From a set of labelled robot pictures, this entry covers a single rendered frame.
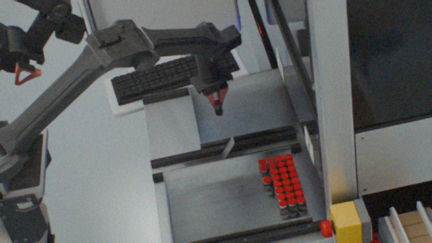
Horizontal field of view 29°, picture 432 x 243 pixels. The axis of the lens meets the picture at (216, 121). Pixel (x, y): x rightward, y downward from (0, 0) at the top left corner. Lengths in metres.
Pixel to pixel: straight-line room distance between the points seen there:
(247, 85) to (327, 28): 0.90
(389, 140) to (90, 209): 1.90
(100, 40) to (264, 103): 0.81
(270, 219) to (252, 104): 0.45
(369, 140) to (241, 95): 0.71
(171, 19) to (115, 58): 1.07
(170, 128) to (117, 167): 1.28
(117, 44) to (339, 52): 0.44
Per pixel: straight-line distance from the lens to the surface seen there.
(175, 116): 2.38
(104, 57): 1.66
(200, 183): 2.16
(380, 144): 1.80
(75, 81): 1.70
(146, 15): 2.68
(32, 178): 2.08
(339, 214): 1.83
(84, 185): 3.57
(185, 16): 2.71
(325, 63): 1.62
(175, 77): 2.61
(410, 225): 1.94
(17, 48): 2.14
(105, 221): 3.40
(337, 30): 1.58
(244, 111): 2.35
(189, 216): 2.08
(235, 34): 2.13
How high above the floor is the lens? 2.37
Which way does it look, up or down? 40 degrees down
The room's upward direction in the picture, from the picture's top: 11 degrees counter-clockwise
